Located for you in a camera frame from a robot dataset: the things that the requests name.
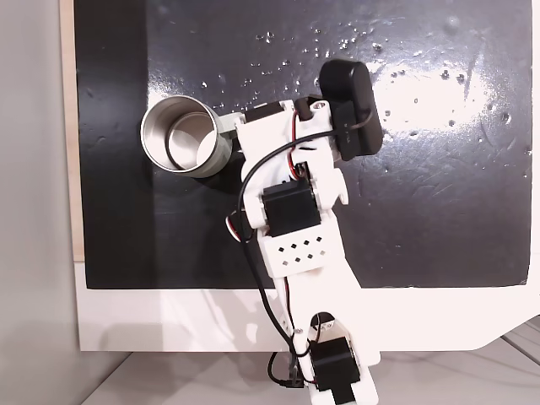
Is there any grey-green steel-lined cup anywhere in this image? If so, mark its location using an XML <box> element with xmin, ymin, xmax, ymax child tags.
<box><xmin>140</xmin><ymin>95</ymin><xmax>240</xmax><ymax>181</ymax></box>

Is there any black glossy table mat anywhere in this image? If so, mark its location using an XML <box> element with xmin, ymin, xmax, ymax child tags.
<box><xmin>73</xmin><ymin>0</ymin><xmax>532</xmax><ymax>291</ymax></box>

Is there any long black camera cable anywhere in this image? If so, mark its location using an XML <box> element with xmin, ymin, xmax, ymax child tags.
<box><xmin>235</xmin><ymin>127</ymin><xmax>343</xmax><ymax>387</ymax></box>

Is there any black oval camera box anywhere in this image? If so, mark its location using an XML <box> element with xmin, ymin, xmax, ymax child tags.
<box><xmin>316</xmin><ymin>59</ymin><xmax>386</xmax><ymax>162</ymax></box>

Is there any red white servo cable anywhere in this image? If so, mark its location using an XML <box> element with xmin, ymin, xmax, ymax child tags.
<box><xmin>224</xmin><ymin>208</ymin><xmax>246</xmax><ymax>245</ymax></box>

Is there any black looped base cable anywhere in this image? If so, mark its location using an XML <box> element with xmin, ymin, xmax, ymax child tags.
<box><xmin>267</xmin><ymin>348</ymin><xmax>305</xmax><ymax>390</ymax></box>

